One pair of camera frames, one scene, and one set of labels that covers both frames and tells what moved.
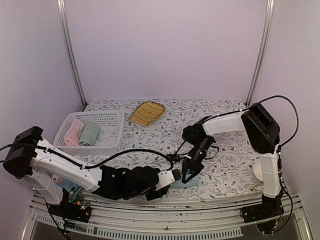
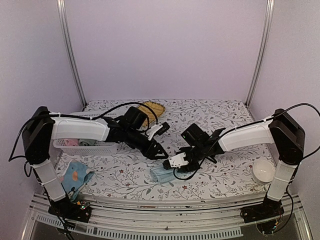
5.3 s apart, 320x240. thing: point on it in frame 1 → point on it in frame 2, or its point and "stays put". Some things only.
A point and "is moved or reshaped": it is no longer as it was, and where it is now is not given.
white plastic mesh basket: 109,142 stays put
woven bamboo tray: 146,113 stays put
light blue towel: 179,183 is moved or reshaped
